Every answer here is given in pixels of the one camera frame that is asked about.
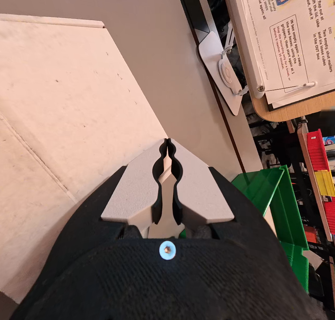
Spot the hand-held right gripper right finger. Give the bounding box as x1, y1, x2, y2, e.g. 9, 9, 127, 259
167, 138, 235, 239

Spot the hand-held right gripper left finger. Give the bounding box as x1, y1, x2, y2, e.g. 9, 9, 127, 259
100, 139, 168, 238

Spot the green plastic bin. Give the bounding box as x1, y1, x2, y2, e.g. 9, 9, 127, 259
232, 165, 310, 293

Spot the white cardboard mailer box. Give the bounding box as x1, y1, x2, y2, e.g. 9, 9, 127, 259
0, 13, 171, 304

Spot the wooden table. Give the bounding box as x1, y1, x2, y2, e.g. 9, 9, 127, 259
286, 119, 335, 242

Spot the instruction sheet on stand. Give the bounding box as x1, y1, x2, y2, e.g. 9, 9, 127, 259
196, 0, 335, 123

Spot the red plastic bin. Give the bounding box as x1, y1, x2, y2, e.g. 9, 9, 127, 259
307, 128, 330, 172
324, 196, 335, 235

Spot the yellow plastic bin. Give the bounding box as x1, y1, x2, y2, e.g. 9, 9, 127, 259
314, 169, 335, 197

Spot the printed instruction sheet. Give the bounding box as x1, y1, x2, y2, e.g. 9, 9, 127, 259
242, 0, 335, 109

